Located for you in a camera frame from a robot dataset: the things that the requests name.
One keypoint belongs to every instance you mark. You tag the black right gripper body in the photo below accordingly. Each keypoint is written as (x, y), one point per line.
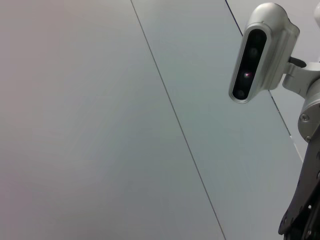
(307, 190)

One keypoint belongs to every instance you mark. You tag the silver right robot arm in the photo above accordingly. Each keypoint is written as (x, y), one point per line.
(312, 112)

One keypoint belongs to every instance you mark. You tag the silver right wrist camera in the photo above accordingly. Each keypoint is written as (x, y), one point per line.
(262, 50)

